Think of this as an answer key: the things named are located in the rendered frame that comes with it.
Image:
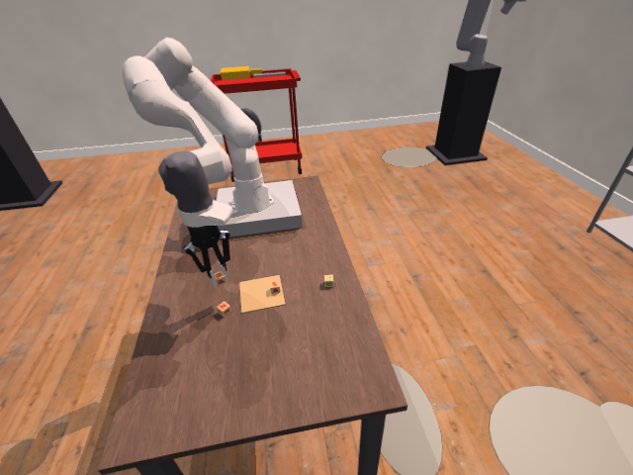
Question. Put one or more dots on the peach flat mat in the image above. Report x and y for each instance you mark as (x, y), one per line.
(256, 294)

